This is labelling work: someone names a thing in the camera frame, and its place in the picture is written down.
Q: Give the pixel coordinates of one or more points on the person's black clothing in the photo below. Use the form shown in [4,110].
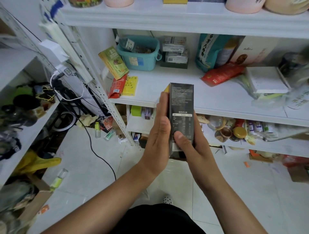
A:
[159,222]

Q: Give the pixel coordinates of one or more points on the person's white shoe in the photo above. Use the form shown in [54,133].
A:
[167,198]

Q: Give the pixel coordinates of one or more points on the small black grey boxes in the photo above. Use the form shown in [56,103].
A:
[175,53]

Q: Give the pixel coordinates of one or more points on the small pink canister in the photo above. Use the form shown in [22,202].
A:
[119,3]

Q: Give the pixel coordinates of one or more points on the person's right hand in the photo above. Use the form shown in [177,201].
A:
[200,161]

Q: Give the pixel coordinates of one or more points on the white power strip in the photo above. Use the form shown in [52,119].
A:
[67,50]

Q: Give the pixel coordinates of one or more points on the pink cylinder canister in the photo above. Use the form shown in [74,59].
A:
[245,6]

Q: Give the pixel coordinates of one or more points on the red snack packet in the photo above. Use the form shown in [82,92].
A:
[117,87]

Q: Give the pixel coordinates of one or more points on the white box brown print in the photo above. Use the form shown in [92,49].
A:
[256,48]

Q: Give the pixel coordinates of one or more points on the yellow plastic bag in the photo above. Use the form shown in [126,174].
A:
[36,163]

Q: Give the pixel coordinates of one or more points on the green snack packet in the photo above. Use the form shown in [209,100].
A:
[113,62]

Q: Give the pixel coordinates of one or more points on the blue tape strip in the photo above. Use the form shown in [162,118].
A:
[56,8]

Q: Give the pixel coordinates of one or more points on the red pouch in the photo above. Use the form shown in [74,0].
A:
[222,74]

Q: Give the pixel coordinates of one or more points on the white metal shelving unit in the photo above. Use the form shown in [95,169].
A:
[159,91]

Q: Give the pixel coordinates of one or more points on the brown carton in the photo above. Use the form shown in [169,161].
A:
[299,174]

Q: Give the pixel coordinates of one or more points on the white flat box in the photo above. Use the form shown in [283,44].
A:
[266,79]

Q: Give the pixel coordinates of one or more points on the yellow tag packet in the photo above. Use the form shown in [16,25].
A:
[130,86]

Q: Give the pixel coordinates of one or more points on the beige cylinder canister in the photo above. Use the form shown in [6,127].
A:
[287,6]

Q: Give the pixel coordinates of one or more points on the person's left forearm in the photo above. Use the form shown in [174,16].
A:
[104,202]

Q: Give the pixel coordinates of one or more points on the dark jar with lid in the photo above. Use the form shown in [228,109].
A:
[293,63]

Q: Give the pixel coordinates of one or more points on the teal plastic basket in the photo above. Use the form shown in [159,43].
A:
[140,60]

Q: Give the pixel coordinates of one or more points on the tall black and yellow box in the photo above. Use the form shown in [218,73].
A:
[181,106]

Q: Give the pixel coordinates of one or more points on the white power adapter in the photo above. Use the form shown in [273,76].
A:
[53,50]

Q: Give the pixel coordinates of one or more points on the small clear bottle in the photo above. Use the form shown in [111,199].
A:
[59,178]

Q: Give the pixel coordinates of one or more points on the teal pouch bag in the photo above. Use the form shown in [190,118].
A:
[208,50]

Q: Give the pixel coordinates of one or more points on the person's left hand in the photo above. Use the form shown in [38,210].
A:
[157,149]

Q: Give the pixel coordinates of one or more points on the person's right forearm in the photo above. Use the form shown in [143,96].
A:
[231,209]

